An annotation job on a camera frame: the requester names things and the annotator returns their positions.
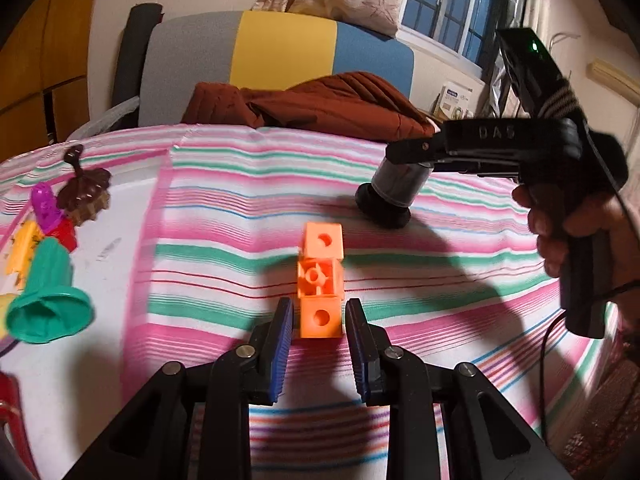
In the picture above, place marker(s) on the white tray with pink rim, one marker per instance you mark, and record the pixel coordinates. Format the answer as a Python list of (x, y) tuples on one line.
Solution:
[(110, 270)]

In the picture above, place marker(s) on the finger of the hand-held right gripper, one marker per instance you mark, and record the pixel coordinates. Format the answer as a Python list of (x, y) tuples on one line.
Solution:
[(417, 151), (475, 171)]

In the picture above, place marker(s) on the window with bars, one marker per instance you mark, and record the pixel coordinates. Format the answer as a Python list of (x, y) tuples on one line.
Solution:
[(450, 5)]

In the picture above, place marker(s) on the green flower-shaped toy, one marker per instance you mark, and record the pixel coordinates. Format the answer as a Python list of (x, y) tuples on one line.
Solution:
[(47, 300)]

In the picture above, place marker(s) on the brown toy piece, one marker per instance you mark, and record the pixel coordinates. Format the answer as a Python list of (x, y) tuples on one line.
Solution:
[(85, 195)]

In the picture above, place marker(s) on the black foam roll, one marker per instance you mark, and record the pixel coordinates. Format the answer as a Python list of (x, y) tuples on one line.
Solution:
[(132, 55)]

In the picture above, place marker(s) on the brown quilted jacket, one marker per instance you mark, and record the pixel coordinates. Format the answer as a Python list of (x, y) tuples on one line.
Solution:
[(325, 105)]

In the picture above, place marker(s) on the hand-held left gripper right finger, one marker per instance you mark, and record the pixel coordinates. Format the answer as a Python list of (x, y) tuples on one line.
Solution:
[(357, 350)]

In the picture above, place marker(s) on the dark cylindrical cup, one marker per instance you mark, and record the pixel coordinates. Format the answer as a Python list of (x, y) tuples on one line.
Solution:
[(395, 192)]

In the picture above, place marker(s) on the person's right hand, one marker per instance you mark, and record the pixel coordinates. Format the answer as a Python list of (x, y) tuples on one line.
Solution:
[(545, 250)]

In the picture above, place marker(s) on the silver floral curtain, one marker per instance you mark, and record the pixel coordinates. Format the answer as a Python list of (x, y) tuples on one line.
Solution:
[(525, 10)]

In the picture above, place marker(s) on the white blue cardboard box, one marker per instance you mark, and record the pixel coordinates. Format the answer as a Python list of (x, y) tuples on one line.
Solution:
[(452, 102)]

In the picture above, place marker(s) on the brown wicker chair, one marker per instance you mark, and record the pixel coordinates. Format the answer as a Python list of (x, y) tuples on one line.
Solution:
[(607, 410)]

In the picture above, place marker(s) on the red plastic object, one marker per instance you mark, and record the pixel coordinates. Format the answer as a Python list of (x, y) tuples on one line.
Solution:
[(12, 420)]

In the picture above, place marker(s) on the red toy block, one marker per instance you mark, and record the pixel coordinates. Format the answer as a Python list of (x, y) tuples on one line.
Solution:
[(65, 237)]

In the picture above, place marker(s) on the grey yellow blue headboard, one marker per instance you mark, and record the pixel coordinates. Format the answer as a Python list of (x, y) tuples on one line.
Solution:
[(200, 55)]

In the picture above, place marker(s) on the yellow oval perforated case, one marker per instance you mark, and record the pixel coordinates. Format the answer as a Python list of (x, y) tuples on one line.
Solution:
[(4, 312)]

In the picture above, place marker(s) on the orange toy block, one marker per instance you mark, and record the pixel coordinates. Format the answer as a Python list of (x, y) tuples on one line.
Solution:
[(320, 320)]

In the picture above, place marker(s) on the plastic wrapped bed rail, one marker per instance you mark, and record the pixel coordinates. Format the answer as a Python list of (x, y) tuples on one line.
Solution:
[(107, 117)]

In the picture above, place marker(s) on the purple toy figure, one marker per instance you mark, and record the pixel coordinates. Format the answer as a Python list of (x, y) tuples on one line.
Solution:
[(46, 207)]

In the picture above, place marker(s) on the wooden wardrobe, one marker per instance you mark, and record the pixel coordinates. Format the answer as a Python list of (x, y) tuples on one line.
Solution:
[(40, 60)]

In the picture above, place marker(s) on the yellow toy block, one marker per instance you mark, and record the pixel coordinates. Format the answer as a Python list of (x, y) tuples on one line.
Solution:
[(22, 250)]

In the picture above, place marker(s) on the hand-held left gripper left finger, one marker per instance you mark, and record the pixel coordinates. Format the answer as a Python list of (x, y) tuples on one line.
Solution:
[(280, 350)]

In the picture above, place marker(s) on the wall air conditioner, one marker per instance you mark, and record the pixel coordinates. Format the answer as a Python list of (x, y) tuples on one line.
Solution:
[(615, 77)]

